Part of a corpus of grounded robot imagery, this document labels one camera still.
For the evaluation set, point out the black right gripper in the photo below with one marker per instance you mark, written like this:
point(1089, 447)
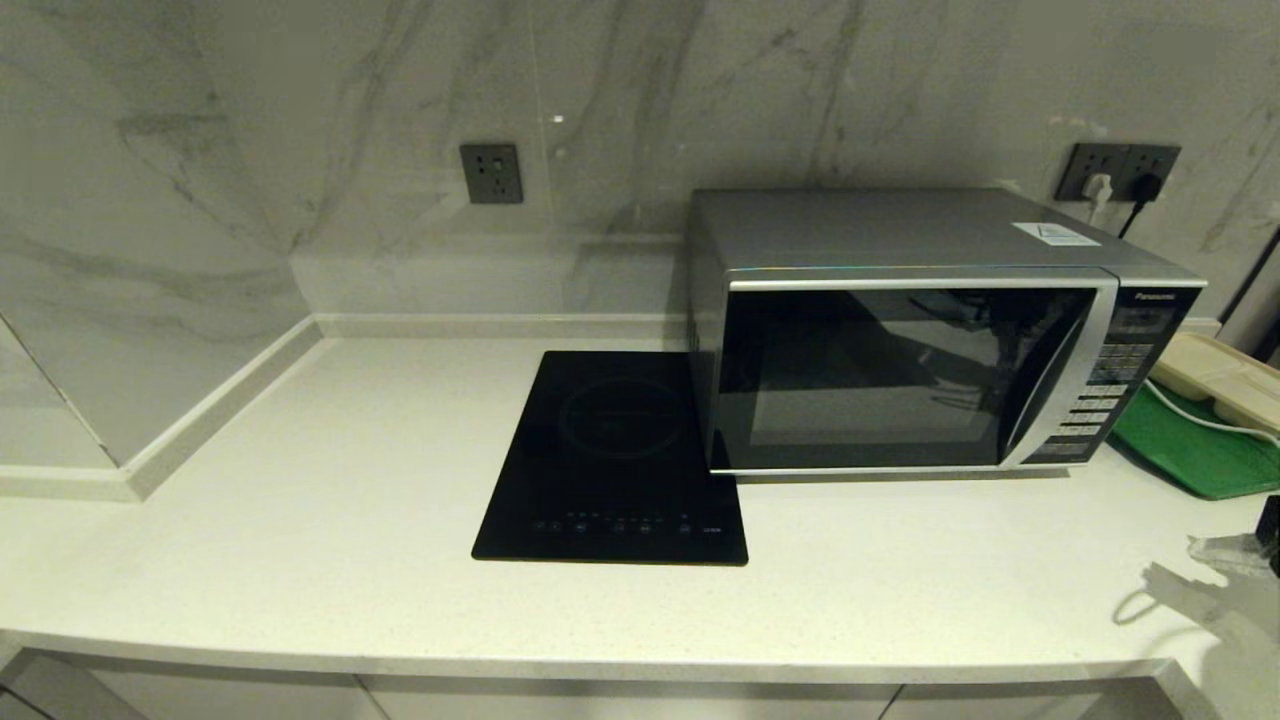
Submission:
point(1271, 535)

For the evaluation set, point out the microwave door with dark glass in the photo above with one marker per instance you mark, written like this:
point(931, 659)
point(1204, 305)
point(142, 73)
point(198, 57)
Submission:
point(900, 380)

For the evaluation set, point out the white paper sheet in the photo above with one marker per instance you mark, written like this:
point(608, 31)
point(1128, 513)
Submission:
point(1056, 234)

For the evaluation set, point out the silver microwave oven body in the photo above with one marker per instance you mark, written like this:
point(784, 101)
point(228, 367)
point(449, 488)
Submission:
point(880, 225)

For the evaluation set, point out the green plastic tray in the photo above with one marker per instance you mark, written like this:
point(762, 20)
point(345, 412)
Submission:
point(1190, 455)

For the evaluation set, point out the beige power strip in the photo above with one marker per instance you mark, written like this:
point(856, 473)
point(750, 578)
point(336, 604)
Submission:
point(1215, 375)

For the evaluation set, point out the beige cabinet door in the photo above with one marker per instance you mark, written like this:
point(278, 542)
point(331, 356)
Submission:
point(620, 705)
point(1030, 705)

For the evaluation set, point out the black power plug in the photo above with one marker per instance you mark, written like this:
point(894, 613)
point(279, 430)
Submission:
point(1147, 187)

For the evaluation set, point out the white power plug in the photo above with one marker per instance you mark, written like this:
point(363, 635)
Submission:
point(1098, 188)

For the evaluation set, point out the black induction cooktop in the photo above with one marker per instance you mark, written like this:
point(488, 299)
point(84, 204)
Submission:
point(610, 460)

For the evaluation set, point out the grey double wall outlet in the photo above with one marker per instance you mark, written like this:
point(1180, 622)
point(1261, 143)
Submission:
point(1120, 160)

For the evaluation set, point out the grey single wall outlet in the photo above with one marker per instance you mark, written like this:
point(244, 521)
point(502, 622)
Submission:
point(492, 175)

